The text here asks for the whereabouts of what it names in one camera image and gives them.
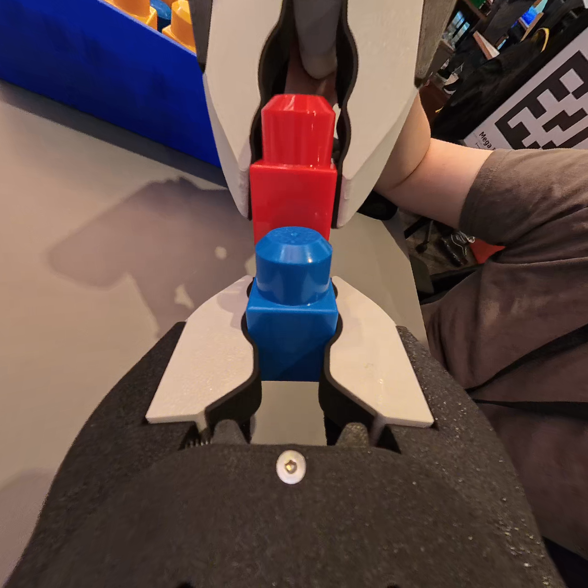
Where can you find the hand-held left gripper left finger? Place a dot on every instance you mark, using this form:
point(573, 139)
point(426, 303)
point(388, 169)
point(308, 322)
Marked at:
point(202, 367)

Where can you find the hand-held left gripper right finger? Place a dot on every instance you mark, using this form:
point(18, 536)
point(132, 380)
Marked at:
point(376, 367)

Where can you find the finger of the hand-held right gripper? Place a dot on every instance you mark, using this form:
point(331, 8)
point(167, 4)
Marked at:
point(381, 92)
point(234, 92)

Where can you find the yellow one-stud block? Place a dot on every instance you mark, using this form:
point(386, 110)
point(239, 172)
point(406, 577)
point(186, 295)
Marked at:
point(133, 11)
point(181, 27)

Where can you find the red one-stud block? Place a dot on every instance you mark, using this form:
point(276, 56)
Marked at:
point(294, 197)

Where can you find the blue plastic bin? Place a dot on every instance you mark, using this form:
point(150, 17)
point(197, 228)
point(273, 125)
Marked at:
point(92, 78)

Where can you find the person's right forearm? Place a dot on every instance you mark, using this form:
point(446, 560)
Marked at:
point(432, 170)

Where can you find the orange traffic cone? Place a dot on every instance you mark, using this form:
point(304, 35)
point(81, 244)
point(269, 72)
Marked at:
point(487, 250)

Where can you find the black-white marker sign stand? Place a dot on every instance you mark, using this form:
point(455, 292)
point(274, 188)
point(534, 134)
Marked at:
point(542, 105)

